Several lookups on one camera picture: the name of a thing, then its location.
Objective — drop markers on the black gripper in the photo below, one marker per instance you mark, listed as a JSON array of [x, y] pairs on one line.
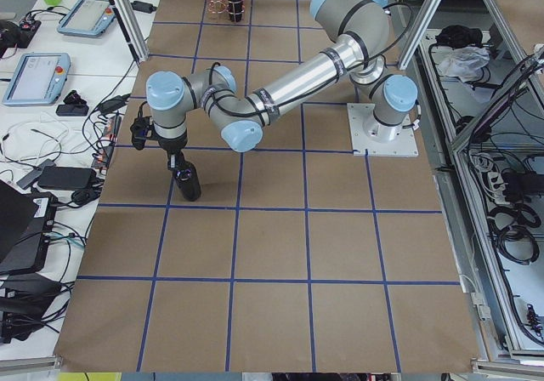
[[172, 144]]

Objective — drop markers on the dark glass wine bottle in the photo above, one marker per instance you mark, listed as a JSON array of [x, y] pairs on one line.
[[186, 178]]

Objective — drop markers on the black small stand device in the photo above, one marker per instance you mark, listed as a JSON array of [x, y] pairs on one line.
[[74, 105]]

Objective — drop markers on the large black power brick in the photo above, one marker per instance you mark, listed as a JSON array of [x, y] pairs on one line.
[[66, 178]]

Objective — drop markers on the black electronics box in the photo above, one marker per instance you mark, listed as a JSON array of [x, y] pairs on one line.
[[30, 251]]

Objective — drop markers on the black power adapter brick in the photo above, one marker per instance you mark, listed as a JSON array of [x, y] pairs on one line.
[[143, 7]]

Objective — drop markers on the lower blue teach pendant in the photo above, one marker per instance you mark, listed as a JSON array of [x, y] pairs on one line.
[[38, 79]]

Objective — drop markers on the blue teach pendant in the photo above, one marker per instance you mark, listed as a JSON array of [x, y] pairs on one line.
[[87, 18], [38, 79]]

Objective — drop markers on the upper blue teach pendant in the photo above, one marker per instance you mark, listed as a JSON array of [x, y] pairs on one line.
[[87, 18]]

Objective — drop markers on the black laptop computer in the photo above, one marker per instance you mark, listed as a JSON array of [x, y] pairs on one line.
[[17, 211]]

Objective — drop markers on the crumpled white cloth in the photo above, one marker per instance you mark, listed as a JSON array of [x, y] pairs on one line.
[[464, 63]]

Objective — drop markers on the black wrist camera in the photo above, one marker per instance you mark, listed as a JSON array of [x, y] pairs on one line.
[[140, 128]]

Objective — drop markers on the aluminium frame post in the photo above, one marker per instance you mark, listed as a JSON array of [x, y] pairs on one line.
[[130, 29]]

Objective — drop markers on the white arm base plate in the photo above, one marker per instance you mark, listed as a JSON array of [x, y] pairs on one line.
[[371, 138]]

